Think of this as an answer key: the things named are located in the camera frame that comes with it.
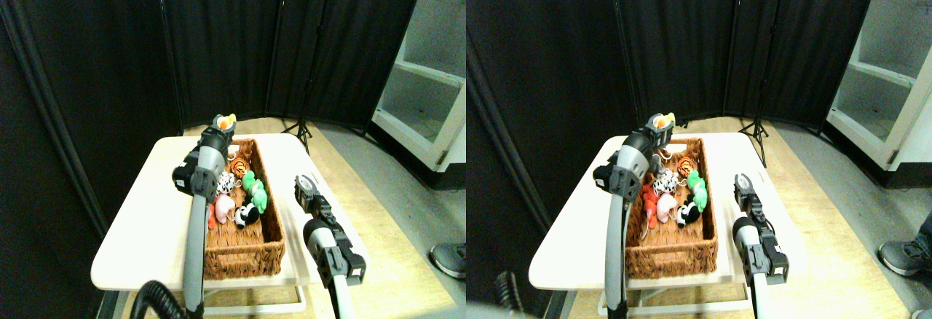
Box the black and white panda toy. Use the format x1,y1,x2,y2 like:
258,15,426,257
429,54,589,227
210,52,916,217
674,201,701,229
233,201,261,230

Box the black ribbed hose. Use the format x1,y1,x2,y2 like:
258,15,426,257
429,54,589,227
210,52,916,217
495,272,526,314
130,280,191,319

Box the white table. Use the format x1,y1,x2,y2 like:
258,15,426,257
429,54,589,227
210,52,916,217
529,134,807,317
91,134,371,317

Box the pink plush toy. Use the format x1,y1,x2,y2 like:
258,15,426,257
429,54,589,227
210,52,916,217
215,195,236,225
656,194,679,224

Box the person's legs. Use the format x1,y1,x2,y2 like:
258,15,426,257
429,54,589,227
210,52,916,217
877,213,932,277
429,242,466,280

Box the white shelf unit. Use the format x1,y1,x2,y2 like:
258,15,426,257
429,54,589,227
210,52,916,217
826,0,932,173
371,0,466,175

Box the brown wicker basket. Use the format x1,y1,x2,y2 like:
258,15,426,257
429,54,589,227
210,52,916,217
625,138,719,280
197,139,286,281

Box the black curtain stand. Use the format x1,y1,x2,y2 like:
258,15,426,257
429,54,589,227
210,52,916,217
738,26,774,169
283,26,321,157

